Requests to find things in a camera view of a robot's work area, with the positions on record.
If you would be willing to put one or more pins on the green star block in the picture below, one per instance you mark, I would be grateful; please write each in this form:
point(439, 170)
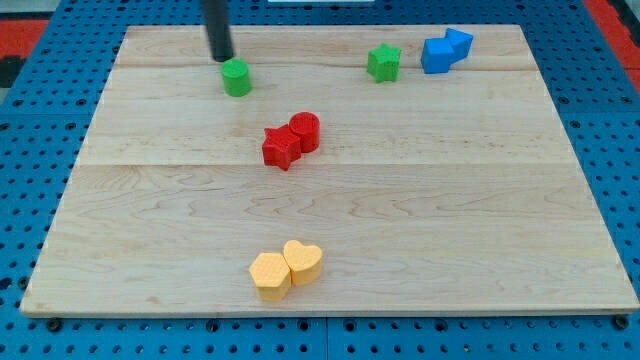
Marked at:
point(383, 63)

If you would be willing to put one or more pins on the yellow heart block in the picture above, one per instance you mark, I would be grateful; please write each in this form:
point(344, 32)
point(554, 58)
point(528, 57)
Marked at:
point(305, 261)

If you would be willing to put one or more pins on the red cylinder block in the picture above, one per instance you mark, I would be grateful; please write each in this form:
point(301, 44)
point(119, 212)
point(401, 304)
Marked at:
point(306, 126)

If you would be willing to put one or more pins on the yellow hexagon block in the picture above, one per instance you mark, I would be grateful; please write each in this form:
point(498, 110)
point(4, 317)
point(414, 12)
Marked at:
point(271, 276)

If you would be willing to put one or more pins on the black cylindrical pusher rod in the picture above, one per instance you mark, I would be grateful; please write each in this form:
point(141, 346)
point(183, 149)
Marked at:
point(216, 21)

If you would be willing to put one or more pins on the blue triangle block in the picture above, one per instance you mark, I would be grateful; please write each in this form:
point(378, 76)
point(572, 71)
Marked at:
point(460, 42)

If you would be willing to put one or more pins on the light wooden board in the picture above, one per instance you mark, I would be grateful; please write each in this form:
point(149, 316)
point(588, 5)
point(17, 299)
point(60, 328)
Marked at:
point(456, 194)

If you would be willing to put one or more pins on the green cylinder block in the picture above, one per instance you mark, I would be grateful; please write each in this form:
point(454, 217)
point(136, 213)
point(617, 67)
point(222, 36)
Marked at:
point(236, 77)

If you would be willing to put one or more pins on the blue cube block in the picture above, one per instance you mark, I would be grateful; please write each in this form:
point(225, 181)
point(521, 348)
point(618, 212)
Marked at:
point(437, 56)

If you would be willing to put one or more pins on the red star block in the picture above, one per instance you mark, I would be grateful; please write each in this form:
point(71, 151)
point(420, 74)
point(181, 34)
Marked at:
point(281, 147)

